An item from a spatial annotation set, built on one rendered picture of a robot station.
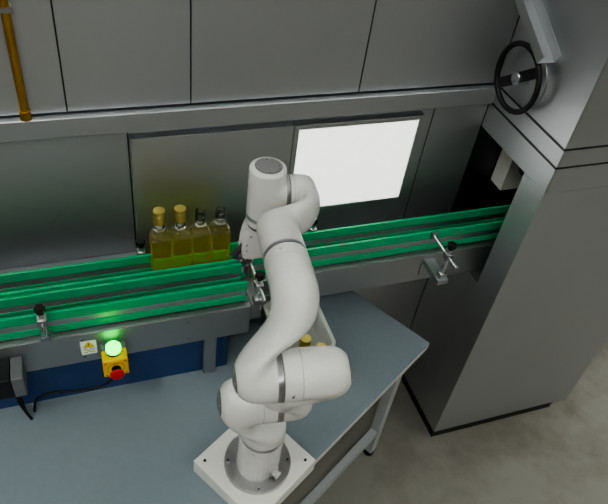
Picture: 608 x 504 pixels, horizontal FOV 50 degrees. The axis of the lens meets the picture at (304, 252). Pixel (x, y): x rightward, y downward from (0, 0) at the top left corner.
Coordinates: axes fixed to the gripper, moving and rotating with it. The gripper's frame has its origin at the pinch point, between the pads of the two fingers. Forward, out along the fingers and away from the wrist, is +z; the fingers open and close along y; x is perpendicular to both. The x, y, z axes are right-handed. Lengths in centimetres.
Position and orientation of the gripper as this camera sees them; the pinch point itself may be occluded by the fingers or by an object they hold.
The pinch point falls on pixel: (258, 267)
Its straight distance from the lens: 165.9
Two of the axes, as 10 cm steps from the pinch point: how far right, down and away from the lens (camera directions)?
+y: -9.4, 1.4, -3.1
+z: -1.2, 7.2, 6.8
